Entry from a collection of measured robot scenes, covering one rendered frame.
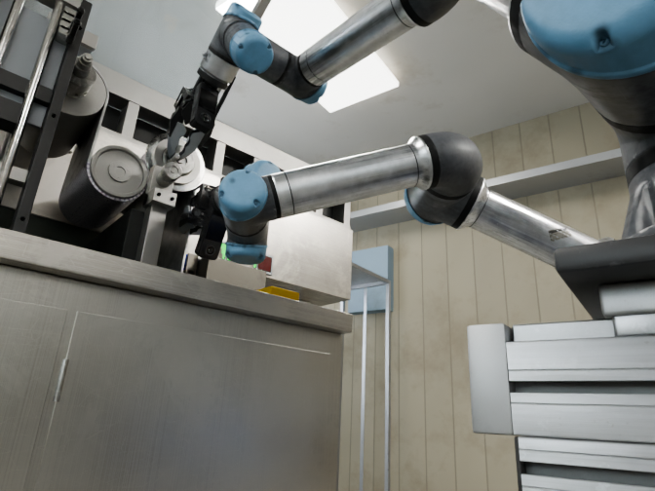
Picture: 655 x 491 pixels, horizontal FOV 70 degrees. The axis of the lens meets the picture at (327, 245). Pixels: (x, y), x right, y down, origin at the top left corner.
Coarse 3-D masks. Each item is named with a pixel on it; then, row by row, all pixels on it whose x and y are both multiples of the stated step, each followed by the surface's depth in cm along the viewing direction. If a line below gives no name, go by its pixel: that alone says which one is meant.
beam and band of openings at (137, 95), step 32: (96, 64) 140; (128, 96) 144; (160, 96) 152; (128, 128) 142; (160, 128) 157; (192, 128) 157; (224, 128) 166; (224, 160) 172; (256, 160) 172; (288, 160) 182
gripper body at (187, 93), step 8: (200, 72) 101; (200, 80) 105; (208, 80) 100; (216, 80) 101; (184, 88) 106; (192, 88) 108; (216, 88) 104; (224, 88) 103; (184, 96) 104; (192, 96) 103; (176, 104) 107; (184, 104) 103; (192, 104) 102; (184, 112) 103; (184, 120) 104
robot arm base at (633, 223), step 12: (648, 156) 40; (636, 168) 41; (648, 168) 40; (636, 180) 41; (648, 180) 40; (636, 192) 41; (648, 192) 39; (636, 204) 40; (648, 204) 39; (636, 216) 40; (648, 216) 39; (624, 228) 41; (636, 228) 39; (648, 228) 37
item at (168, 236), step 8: (176, 200) 122; (184, 200) 118; (176, 208) 121; (184, 208) 117; (168, 216) 124; (176, 216) 119; (168, 224) 123; (176, 224) 118; (168, 232) 121; (176, 232) 116; (168, 240) 120; (176, 240) 115; (184, 240) 111; (160, 248) 122; (168, 248) 118; (176, 248) 113; (184, 248) 110; (160, 256) 121; (168, 256) 116; (176, 256) 112; (184, 256) 109; (160, 264) 119; (168, 264) 115
